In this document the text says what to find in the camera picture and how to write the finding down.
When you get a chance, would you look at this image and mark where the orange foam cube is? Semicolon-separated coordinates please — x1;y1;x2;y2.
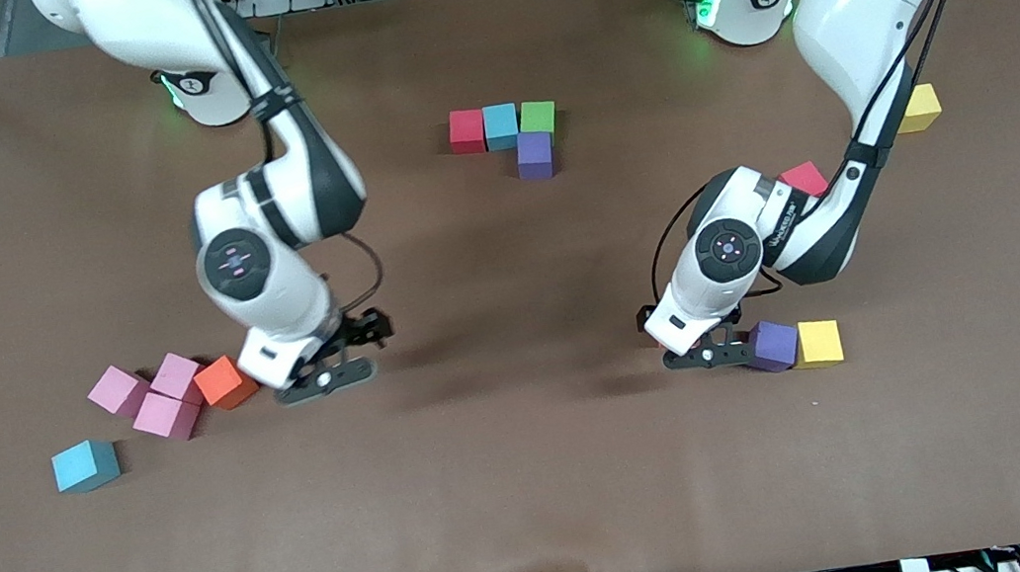
190;350;264;416
656;323;711;353

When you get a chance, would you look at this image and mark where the purple foam cube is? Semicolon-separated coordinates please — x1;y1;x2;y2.
743;315;805;377
513;127;558;184

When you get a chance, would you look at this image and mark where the red foam cube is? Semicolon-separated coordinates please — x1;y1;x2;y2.
446;108;490;157
778;159;830;201

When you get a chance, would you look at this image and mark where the green foam cube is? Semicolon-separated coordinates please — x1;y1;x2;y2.
516;97;560;140

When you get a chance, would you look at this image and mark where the light blue foam cube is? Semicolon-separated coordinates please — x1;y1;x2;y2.
481;102;524;152
48;435;125;497

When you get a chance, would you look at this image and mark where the yellow foam cube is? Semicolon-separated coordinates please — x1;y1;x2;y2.
892;82;946;135
789;317;846;372

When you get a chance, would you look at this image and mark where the pink foam cube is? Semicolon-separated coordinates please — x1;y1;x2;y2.
83;360;156;426
144;348;211;413
127;385;205;449

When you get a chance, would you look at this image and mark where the brown table cover sheet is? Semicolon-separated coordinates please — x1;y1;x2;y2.
0;0;1020;572

